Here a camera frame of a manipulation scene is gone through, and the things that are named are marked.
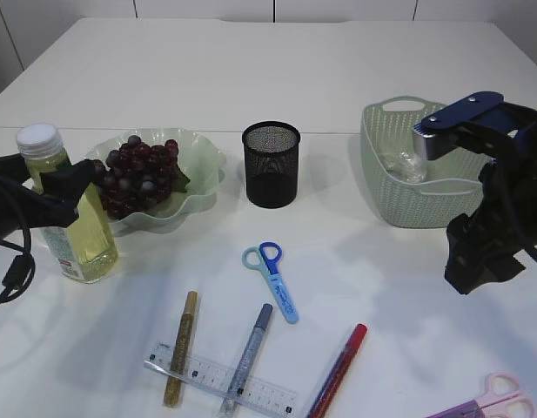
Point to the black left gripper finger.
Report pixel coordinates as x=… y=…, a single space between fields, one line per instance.
x=57 y=204

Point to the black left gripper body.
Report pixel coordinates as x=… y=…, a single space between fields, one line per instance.
x=15 y=199

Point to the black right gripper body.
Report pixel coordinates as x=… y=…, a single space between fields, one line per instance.
x=506 y=219

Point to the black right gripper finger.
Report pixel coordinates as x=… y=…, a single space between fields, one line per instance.
x=467 y=269

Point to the yellow tea drink bottle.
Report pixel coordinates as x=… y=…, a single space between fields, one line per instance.
x=85 y=250

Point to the purple artificial grape bunch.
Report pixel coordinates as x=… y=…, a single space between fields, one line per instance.
x=137 y=177

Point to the clear plastic sheet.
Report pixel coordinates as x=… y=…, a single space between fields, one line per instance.
x=405 y=166

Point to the pink purple scissors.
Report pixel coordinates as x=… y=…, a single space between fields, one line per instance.
x=502 y=395

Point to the blue capped safety scissors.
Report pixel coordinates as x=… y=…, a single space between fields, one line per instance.
x=265 y=258

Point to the green woven plastic basket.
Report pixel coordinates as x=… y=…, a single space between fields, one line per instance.
x=451 y=186

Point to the red glitter pen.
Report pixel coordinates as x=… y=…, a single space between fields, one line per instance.
x=331 y=385

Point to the green wavy plastic plate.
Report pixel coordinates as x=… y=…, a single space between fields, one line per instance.
x=199 y=160

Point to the gold glitter pen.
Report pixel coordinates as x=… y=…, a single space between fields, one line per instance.
x=173 y=386

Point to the black mesh pen cup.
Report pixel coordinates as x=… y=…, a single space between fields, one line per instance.
x=271 y=160

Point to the clear plastic ruler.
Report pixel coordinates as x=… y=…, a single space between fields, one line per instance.
x=210 y=377

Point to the silver glitter pen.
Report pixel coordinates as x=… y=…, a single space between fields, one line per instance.
x=246 y=361

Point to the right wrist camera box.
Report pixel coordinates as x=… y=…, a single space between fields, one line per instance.
x=482 y=123

